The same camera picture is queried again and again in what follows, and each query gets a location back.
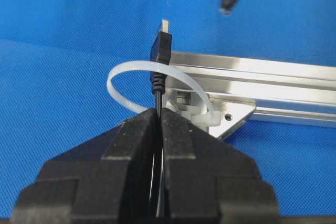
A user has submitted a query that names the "white zip tie loop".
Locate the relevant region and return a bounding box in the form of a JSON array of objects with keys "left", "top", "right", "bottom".
[{"left": 106, "top": 60, "right": 220, "bottom": 126}]

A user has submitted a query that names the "vertical aluminium extrusion rail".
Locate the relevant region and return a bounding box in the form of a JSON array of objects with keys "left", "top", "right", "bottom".
[{"left": 170, "top": 51, "right": 335, "bottom": 127}]

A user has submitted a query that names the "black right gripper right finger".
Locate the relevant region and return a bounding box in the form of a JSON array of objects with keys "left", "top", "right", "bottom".
[{"left": 161, "top": 109, "right": 278, "bottom": 219}]

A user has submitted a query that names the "silver corner bracket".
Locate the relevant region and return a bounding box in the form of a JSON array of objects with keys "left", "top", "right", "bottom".
[{"left": 207, "top": 98, "right": 256, "bottom": 139}]

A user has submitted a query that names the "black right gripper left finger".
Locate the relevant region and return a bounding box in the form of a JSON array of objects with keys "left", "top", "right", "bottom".
[{"left": 11, "top": 109, "right": 157, "bottom": 220}]

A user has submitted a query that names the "black USB cable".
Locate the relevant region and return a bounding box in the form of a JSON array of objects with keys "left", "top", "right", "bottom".
[{"left": 148, "top": 19, "right": 173, "bottom": 218}]

